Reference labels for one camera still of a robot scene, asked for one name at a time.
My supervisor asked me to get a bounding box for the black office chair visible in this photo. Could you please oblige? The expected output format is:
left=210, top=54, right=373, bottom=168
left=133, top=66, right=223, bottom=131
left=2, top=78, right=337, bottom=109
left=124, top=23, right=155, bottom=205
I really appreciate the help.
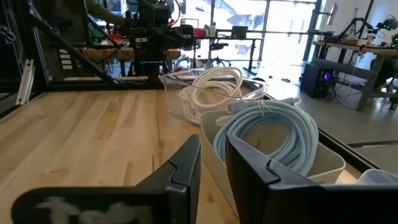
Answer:
left=209, top=42, right=233, bottom=68

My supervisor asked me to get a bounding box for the white plastic bin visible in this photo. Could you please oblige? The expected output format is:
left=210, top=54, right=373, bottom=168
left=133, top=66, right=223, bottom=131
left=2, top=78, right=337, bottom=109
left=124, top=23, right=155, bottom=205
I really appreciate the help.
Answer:
left=198, top=107, right=346, bottom=218

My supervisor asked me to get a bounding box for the wooden workbench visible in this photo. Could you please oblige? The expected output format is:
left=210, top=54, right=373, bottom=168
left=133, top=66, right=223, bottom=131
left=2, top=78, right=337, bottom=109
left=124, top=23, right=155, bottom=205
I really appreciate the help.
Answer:
left=82, top=48, right=182, bottom=60

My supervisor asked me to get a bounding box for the white aluminium extrusion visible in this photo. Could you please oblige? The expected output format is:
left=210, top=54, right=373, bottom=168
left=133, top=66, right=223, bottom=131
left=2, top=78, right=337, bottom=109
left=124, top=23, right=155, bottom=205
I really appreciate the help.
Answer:
left=15, top=58, right=35, bottom=106

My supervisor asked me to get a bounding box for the wooden desk with grey legs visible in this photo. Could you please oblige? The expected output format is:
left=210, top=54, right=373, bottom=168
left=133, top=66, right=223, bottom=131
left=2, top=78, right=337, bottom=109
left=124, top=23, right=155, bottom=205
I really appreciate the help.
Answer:
left=312, top=40, right=398, bottom=110

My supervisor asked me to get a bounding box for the clear plastic bin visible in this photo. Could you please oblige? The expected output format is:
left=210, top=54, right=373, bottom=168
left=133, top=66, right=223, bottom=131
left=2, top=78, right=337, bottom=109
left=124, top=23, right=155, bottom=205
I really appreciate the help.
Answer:
left=160, top=67, right=270, bottom=126

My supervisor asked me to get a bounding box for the clear plastic container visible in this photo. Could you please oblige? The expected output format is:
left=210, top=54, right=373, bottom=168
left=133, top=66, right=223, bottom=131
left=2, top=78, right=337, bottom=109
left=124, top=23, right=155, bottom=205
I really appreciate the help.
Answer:
left=356, top=168, right=398, bottom=187

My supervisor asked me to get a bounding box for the black computer tower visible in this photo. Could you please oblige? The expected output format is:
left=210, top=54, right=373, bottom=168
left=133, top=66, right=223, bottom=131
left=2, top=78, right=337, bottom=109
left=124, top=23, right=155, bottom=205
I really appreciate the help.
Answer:
left=300, top=63, right=336, bottom=99

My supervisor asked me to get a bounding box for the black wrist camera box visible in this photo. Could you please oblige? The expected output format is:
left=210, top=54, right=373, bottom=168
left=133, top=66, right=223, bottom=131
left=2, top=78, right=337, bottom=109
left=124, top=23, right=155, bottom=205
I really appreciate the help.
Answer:
left=149, top=6, right=172, bottom=27

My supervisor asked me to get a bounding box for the black bracket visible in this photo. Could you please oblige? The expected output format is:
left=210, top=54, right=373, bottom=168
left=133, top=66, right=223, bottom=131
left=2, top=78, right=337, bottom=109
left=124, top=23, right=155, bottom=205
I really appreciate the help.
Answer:
left=252, top=77, right=269, bottom=88

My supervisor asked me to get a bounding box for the white cable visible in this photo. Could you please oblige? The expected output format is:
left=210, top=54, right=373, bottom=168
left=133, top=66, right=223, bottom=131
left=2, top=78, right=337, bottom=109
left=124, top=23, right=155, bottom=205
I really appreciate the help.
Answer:
left=188, top=66, right=245, bottom=110

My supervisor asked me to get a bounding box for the person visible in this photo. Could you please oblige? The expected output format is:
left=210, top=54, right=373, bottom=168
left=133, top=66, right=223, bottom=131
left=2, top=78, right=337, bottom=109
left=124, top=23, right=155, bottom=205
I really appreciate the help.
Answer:
left=34, top=0, right=128, bottom=47

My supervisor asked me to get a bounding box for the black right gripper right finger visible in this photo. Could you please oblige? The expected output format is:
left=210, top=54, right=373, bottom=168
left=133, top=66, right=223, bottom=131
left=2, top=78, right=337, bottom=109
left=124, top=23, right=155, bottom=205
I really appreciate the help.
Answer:
left=225, top=134, right=398, bottom=224

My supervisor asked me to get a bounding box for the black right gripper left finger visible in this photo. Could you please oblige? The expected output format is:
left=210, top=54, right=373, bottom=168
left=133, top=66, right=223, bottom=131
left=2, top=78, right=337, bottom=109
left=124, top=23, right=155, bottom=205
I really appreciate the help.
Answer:
left=11, top=134, right=201, bottom=224

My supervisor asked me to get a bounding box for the black monitor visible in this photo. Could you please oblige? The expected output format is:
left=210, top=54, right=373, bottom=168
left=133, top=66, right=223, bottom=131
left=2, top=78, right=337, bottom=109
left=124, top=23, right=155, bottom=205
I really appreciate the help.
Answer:
left=231, top=26, right=249, bottom=40

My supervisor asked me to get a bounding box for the black standing desk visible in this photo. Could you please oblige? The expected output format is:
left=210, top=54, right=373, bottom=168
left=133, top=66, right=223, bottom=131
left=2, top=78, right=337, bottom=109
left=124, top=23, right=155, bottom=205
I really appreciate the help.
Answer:
left=194, top=29, right=266, bottom=76

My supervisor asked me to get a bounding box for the black rig frame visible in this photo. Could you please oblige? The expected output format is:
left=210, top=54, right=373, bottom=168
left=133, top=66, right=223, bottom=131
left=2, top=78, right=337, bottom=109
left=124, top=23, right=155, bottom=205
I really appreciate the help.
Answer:
left=0, top=0, right=162, bottom=91

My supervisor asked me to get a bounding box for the black panel with white labels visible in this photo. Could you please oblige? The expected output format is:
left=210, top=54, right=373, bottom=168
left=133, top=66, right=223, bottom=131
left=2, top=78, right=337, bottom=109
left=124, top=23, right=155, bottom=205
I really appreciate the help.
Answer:
left=58, top=47, right=75, bottom=72

